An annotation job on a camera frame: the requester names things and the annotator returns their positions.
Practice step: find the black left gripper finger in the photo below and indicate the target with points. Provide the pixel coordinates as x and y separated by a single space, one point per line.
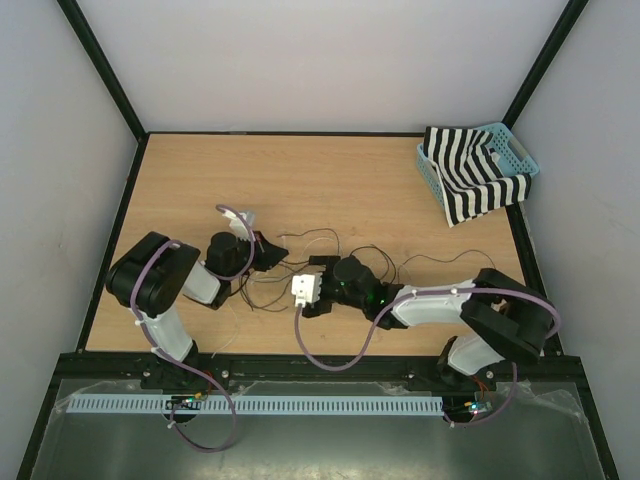
266 265
270 251

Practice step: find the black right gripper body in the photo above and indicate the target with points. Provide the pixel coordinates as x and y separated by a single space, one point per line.
329 283

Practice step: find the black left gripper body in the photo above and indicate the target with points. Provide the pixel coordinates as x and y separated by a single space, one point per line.
255 261

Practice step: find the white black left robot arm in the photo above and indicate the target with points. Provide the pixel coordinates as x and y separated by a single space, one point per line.
151 276

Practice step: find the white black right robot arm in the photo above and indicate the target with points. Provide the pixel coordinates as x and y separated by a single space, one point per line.
508 321

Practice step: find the black white striped cloth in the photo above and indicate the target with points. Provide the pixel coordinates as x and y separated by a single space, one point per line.
471 171

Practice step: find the light blue perforated basket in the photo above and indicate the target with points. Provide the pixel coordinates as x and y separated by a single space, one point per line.
510 150

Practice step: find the grey metal front plate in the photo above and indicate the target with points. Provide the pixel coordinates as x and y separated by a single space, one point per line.
542 434

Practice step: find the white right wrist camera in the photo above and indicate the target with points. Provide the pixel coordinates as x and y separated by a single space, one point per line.
306 288

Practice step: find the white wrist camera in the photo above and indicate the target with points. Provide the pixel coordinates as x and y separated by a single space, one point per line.
306 288
241 224

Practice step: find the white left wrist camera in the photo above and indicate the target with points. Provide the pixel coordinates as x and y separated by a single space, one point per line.
241 224

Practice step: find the white slotted cable duct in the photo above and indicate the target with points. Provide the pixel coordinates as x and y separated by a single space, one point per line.
257 405

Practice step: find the black cage frame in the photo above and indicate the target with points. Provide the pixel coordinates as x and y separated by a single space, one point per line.
113 365

